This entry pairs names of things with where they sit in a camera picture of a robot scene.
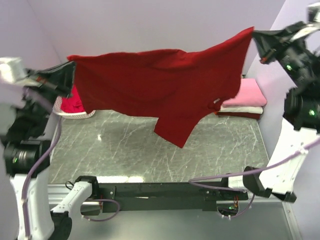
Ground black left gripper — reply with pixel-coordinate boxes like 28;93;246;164
19;59;76;136

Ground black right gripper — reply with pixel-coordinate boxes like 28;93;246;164
250;20;314;88

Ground dark red t shirt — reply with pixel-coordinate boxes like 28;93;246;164
68;27;254;148

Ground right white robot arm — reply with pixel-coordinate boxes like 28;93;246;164
219;21;320;203

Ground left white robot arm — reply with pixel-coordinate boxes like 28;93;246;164
0;57;100;240

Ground white plastic laundry basket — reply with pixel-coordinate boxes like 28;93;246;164
51;96;96;120

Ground crimson t shirt in basket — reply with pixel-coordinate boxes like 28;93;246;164
60;85;85;114

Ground folded pink t shirt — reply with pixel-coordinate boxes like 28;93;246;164
222;78;267;107

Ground folded white t shirt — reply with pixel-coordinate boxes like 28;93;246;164
219;106;263;115

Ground folded red t shirt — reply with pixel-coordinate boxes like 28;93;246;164
215;112;261;120

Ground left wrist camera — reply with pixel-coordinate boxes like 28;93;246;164
0;57;28;84

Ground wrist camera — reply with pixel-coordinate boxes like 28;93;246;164
0;57;28;84
307;2;320;23

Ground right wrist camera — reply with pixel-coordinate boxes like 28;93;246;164
307;2;320;23

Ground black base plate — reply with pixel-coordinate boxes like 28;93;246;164
99;182;249;212

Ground aluminium rail frame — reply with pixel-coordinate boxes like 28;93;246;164
48;184;303;240

